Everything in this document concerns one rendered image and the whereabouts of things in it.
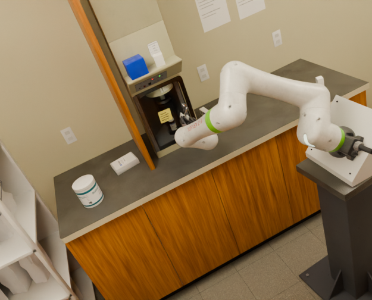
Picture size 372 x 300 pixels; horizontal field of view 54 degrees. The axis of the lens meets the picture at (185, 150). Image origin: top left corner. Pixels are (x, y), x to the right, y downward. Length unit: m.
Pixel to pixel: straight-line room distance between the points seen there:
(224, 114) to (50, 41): 1.34
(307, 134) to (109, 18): 1.13
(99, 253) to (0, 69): 1.23
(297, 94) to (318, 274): 1.36
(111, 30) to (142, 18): 0.17
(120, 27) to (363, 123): 1.27
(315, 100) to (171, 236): 1.21
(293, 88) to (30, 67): 1.57
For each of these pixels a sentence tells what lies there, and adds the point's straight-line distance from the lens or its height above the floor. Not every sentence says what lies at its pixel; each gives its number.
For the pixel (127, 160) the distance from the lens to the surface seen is 2.38.
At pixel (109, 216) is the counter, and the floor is 0.93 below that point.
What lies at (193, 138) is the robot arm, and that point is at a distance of 1.75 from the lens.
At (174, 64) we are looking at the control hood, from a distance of 2.04.
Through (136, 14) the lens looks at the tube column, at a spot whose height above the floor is 1.79.
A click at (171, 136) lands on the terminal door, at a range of 2.28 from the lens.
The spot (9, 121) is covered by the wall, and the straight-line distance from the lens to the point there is 2.59.
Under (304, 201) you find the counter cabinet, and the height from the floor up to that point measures 0.26.
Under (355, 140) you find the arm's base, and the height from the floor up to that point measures 1.13.
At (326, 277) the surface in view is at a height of 0.02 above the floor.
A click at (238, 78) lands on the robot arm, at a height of 1.55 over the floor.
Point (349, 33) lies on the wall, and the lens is 3.38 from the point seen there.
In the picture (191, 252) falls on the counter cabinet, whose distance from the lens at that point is 2.49.
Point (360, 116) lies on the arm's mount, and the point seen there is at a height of 1.16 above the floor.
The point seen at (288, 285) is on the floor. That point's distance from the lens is 2.63.
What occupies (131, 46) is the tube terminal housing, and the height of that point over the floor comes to 1.65.
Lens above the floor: 2.16
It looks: 32 degrees down
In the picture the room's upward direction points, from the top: 21 degrees counter-clockwise
